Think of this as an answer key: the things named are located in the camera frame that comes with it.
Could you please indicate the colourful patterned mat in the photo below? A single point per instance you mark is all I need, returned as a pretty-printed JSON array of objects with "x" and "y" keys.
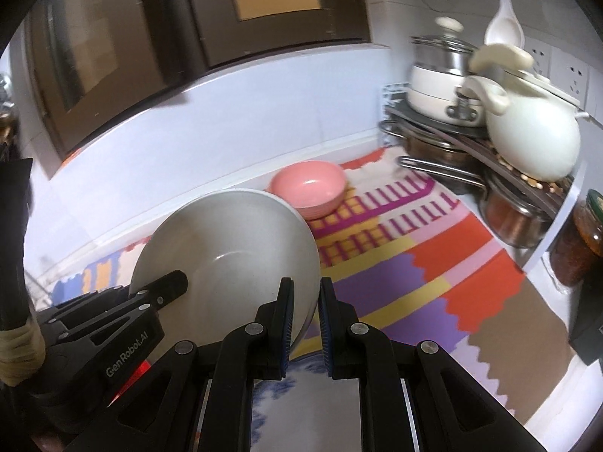
[{"x": 400, "y": 282}]

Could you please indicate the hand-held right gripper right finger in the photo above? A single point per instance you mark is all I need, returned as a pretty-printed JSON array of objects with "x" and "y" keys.
[{"x": 325, "y": 325}]

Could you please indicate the white bowl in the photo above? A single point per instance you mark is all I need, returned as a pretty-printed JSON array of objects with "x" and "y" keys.
[{"x": 235, "y": 235}]

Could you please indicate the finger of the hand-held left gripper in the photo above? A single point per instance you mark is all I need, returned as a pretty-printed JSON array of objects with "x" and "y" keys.
[
  {"x": 169, "y": 287},
  {"x": 85, "y": 303}
]

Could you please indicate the steel lid with cream knob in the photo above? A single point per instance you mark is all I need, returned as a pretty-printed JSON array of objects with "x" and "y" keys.
[{"x": 445, "y": 52}]

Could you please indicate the white wall socket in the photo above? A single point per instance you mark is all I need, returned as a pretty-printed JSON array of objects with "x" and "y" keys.
[
  {"x": 538, "y": 56},
  {"x": 570, "y": 77}
]

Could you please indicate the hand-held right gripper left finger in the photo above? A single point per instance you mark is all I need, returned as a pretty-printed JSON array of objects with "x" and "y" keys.
[{"x": 286, "y": 320}]

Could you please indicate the pink bowl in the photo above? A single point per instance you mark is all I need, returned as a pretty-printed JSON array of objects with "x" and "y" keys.
[
  {"x": 329, "y": 209},
  {"x": 306, "y": 183}
]

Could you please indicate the large blue floral white plate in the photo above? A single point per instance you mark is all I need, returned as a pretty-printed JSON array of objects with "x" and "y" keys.
[{"x": 306, "y": 391}]

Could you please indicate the white rice spoon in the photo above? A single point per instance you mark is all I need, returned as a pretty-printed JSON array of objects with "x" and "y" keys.
[{"x": 504, "y": 28}]

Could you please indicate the dark object with beige wrap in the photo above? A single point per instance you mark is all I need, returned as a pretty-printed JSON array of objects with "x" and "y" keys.
[{"x": 14, "y": 268}]

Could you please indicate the white ceramic casserole pot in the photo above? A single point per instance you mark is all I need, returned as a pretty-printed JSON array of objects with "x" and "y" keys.
[{"x": 532, "y": 136}]

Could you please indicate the brown window frame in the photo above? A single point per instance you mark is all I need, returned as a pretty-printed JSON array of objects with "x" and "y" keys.
[{"x": 198, "y": 33}]

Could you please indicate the metal corner pot rack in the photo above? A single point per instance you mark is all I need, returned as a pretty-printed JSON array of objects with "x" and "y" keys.
[{"x": 424, "y": 120}]

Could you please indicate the glass jar of red sauce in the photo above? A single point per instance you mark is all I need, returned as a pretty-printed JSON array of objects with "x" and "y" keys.
[{"x": 579, "y": 245}]

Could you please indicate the cream electric pot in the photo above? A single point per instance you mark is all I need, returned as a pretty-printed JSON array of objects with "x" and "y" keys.
[{"x": 428, "y": 94}]

